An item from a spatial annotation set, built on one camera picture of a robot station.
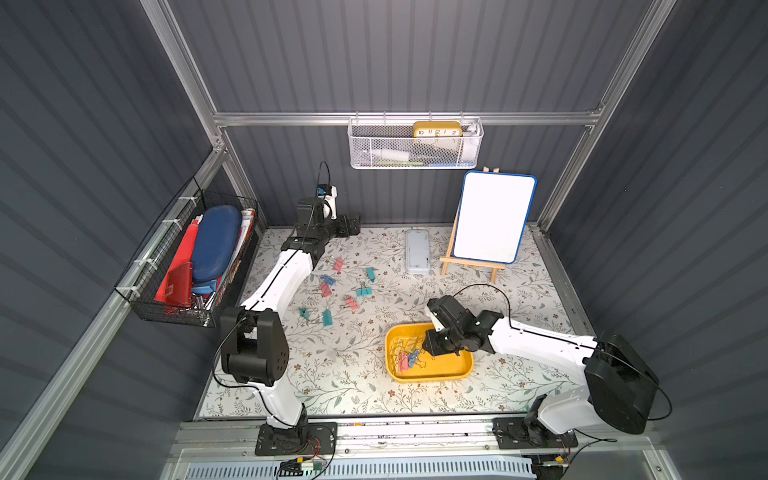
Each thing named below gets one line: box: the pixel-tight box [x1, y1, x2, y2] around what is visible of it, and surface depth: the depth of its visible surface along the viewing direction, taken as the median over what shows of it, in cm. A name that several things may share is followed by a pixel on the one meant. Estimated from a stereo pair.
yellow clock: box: [413, 121, 463, 138], surface depth 90 cm
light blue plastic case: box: [405, 229, 431, 275], surface depth 111 cm
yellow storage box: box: [385, 323, 474, 382], surface depth 86 cm
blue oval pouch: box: [192, 205, 243, 282], surface depth 75 cm
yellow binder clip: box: [389, 337, 416, 365], surface depth 89 cm
